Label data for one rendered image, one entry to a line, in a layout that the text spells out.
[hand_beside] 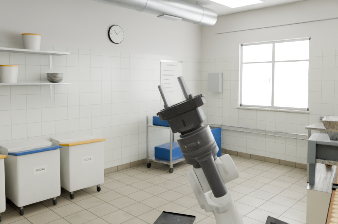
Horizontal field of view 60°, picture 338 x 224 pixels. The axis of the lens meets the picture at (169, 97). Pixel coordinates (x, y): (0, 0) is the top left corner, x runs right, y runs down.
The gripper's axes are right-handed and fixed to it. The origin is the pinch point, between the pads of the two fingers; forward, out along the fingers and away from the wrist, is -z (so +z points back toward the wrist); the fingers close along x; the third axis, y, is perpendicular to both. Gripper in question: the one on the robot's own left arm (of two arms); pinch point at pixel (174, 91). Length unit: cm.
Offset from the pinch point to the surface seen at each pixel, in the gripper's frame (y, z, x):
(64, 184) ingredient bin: -238, 66, -278
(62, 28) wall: -309, -139, -227
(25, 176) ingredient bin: -184, 31, -273
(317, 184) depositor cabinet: -149, 107, 20
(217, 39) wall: -591, -48, -62
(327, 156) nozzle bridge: -147, 88, 33
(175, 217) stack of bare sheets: -225, 142, -137
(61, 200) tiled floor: -229, 83, -285
